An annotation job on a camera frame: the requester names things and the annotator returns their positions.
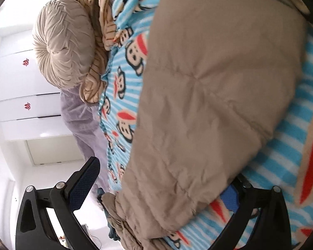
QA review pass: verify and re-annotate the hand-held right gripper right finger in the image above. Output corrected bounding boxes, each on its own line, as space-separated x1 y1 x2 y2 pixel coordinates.
207 174 295 250

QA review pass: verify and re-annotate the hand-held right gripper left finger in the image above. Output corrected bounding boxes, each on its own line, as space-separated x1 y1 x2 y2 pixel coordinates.
15 156 101 250

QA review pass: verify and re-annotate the brown puffer jacket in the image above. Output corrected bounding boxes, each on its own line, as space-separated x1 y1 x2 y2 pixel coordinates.
101 0 309 250

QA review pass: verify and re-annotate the dark teal cloth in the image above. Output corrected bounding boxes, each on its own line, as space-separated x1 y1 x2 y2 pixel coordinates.
97 187 120 240

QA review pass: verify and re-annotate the purple fleece bed sheet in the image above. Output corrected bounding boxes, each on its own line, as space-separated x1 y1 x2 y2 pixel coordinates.
60 87 113 196

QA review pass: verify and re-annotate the blue striped monkey print blanket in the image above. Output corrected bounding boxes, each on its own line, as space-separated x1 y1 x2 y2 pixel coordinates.
98 0 313 250

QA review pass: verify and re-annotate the white wardrobe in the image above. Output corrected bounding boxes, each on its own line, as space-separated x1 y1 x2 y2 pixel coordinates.
0 29 76 141

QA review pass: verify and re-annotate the round beige pleated cushion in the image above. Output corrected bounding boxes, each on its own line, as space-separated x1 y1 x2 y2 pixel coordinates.
32 0 102 90

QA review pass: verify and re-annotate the tiger striped plush blanket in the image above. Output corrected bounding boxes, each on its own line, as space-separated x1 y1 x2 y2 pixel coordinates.
68 0 126 103

